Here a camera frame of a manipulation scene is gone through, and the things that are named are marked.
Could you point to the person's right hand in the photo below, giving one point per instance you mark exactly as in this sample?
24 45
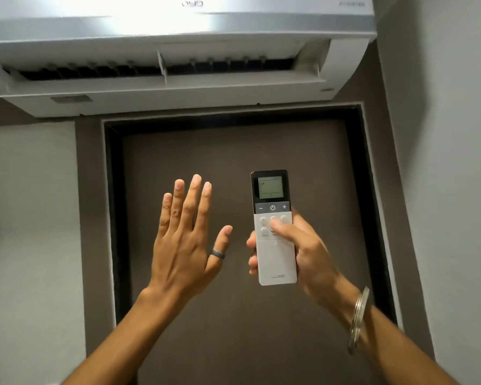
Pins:
308 260

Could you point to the person's right forearm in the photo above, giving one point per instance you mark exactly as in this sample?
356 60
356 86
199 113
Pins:
401 348

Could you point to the person's left little finger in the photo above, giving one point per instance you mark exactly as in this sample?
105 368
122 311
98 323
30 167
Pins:
163 214

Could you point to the white wall air conditioner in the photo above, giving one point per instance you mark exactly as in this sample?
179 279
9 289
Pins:
176 52

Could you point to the silver metal bangle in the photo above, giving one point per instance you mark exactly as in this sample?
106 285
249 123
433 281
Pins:
357 320

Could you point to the person's left thumb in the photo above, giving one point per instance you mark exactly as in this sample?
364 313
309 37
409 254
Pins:
218 246

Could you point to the white air conditioner remote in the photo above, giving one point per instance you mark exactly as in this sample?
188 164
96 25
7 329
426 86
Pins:
273 232

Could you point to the brown door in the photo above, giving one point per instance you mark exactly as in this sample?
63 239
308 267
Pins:
244 236

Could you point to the person's left forearm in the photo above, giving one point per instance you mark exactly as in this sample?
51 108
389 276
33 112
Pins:
116 340

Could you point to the dark door frame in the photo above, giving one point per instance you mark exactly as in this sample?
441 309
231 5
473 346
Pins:
240 116

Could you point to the person's left middle finger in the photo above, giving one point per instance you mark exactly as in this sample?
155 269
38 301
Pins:
189 200

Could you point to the person's left hand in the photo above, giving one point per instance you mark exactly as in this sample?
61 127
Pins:
180 260

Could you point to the person's right thumb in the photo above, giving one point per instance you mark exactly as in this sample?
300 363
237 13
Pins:
284 230

